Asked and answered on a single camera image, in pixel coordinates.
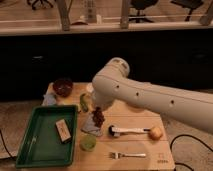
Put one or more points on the dark purple grape bunch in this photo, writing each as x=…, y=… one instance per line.
x=98, y=117

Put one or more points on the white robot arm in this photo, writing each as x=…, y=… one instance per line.
x=190, y=107

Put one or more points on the green plastic cup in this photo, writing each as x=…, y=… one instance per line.
x=88, y=142

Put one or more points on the dark red bowl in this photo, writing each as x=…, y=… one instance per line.
x=63, y=87

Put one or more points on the grey folded cloth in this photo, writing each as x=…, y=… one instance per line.
x=90, y=127

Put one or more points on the light blue cloth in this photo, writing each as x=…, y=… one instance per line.
x=49, y=100

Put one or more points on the wooden block in tray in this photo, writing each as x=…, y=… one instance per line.
x=63, y=130

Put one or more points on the silver fork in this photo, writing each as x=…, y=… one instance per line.
x=116, y=155

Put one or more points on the office chair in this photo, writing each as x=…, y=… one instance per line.
x=140, y=6
x=190, y=4
x=43, y=3

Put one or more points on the green plastic tray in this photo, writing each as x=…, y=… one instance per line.
x=41, y=145

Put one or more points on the office chair left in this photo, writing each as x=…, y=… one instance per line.
x=43, y=3

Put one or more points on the office chair right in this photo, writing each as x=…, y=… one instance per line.
x=190, y=4

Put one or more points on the white handled brush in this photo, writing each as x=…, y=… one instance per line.
x=117, y=131

